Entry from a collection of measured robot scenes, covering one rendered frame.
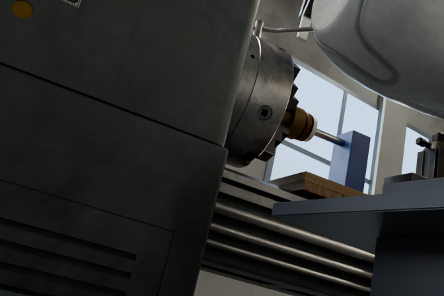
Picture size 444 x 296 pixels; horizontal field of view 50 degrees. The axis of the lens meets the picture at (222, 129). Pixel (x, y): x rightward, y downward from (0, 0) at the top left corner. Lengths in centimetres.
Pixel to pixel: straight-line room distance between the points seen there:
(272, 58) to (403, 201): 65
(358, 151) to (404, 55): 77
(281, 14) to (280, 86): 297
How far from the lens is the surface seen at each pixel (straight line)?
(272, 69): 106
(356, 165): 128
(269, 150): 112
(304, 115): 122
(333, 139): 129
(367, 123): 434
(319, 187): 103
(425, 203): 49
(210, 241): 92
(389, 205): 51
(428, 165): 138
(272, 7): 398
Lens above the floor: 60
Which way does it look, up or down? 20 degrees up
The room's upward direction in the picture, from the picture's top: 14 degrees clockwise
